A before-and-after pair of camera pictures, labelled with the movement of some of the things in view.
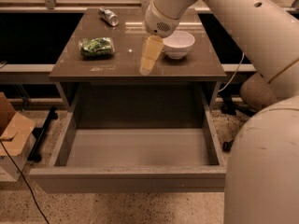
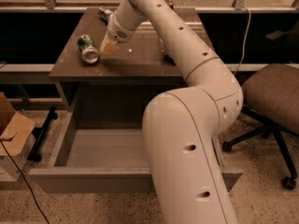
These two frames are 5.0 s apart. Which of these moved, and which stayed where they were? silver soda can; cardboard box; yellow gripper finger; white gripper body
Moved: white gripper body; yellow gripper finger
Stayed: silver soda can; cardboard box
